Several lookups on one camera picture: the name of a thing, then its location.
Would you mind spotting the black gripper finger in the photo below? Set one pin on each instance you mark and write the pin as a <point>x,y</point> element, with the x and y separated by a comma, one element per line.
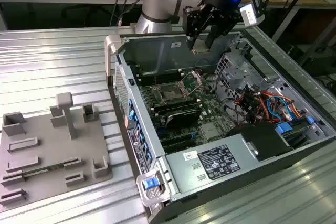
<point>191,22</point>
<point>219,28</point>

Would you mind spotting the silver CPU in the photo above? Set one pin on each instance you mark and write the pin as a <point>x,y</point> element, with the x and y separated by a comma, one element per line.
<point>202,47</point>

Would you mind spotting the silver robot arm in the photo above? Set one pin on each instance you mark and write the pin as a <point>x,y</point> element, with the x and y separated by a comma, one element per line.
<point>160,9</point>

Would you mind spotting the blue slot retention strip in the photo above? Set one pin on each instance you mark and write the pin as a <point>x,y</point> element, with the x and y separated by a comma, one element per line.
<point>131,116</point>

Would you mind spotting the silver perforated drive cage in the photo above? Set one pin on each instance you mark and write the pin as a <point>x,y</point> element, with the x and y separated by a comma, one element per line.
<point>225,64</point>

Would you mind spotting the open grey PC case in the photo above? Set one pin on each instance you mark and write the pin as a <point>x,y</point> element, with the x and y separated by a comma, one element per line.
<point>155,51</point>

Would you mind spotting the green motherboard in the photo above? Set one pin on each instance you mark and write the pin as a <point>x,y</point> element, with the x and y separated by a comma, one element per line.
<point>212,110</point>

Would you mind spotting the black expansion card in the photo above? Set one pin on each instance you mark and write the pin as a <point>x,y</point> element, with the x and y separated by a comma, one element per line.
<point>183,119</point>

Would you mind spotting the silver chipset heatsink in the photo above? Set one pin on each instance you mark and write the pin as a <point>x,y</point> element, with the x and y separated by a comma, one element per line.
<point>211,130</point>

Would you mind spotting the blue disk carrier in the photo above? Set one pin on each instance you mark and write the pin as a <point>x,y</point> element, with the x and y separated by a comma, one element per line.
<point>284,128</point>

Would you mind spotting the black plastic shroud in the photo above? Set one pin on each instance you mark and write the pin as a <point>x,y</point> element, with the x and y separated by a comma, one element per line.
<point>262,140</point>

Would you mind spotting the small blue clip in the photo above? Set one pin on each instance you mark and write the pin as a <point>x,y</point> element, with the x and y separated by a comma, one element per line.
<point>309,119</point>

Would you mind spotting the grey power supply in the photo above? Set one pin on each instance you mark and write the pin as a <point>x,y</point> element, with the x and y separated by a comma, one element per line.
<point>181,171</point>

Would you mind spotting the grey parts rack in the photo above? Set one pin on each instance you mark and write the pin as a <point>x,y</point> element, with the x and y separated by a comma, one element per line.
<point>52,145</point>

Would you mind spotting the green RAM stick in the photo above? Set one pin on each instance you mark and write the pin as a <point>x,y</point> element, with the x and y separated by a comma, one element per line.
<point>44,169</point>

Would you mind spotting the white camera on black bracket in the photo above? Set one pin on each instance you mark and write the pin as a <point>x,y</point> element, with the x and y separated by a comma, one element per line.
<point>249,15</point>

